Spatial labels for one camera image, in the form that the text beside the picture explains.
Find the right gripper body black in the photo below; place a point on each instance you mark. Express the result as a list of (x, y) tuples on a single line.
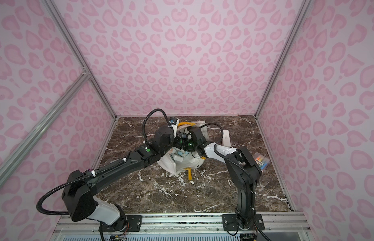
[(188, 144)]

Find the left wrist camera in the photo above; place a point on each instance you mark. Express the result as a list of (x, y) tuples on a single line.
[(173, 121)]

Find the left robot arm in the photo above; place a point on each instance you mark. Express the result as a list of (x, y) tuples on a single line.
[(80, 197)]

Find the clear marker pack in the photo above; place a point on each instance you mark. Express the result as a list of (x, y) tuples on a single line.
[(261, 160)]

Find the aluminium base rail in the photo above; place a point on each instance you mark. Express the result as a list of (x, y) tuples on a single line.
[(276, 226)]

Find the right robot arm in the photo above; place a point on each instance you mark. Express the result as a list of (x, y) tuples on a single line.
[(245, 173)]

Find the white canvas bag yellow handles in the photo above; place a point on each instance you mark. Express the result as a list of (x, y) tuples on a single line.
[(174, 164)]

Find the blue round twin-bell clock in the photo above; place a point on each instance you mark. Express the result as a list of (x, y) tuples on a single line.
[(182, 153)]

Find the left frame aluminium strut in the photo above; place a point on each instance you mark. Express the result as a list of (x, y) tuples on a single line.
[(14, 160)]

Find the white rectangular digital clock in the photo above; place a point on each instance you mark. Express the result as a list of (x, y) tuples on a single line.
[(226, 139)]

